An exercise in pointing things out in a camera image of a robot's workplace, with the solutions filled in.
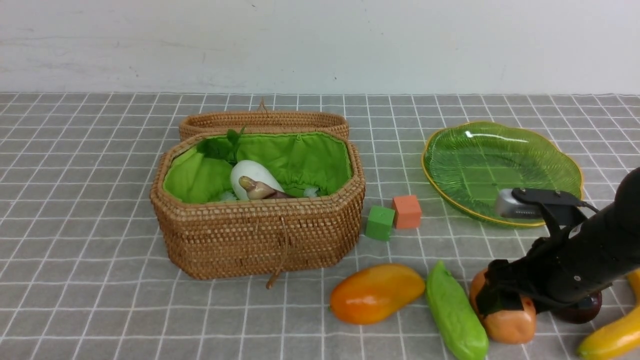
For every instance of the woven rattan basket lid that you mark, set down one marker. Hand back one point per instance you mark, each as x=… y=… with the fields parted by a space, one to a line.
x=294 y=121

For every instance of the dark purple eggplant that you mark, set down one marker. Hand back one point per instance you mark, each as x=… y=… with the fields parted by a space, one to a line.
x=258 y=190

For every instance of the green glass leaf plate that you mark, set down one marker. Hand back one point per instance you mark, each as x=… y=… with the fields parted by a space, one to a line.
x=469 y=164

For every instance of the brown potato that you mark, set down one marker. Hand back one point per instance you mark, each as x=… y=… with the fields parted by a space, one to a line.
x=506 y=326

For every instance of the orange yellow mango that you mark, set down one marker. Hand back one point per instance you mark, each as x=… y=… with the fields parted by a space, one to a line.
x=373 y=294

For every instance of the green foam cube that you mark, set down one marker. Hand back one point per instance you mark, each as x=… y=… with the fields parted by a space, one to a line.
x=380 y=223

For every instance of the orange foam cube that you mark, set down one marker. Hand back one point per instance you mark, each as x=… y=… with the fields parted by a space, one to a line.
x=408 y=212

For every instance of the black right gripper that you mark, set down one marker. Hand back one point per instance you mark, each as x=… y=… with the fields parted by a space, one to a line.
x=554 y=274

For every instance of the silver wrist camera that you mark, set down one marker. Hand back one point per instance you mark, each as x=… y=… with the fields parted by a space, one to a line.
x=506 y=206

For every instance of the white radish with leaves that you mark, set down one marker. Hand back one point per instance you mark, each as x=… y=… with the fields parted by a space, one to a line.
x=227 y=150

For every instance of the dark purple passion fruit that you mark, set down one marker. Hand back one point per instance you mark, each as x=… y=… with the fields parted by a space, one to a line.
x=581 y=312

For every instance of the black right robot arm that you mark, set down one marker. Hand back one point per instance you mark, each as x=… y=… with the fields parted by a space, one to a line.
x=616 y=225

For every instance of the yellow banana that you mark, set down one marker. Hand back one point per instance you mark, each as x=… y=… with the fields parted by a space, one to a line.
x=620 y=336

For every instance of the woven rattan basket green lining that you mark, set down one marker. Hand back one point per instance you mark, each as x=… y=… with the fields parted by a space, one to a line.
x=209 y=238

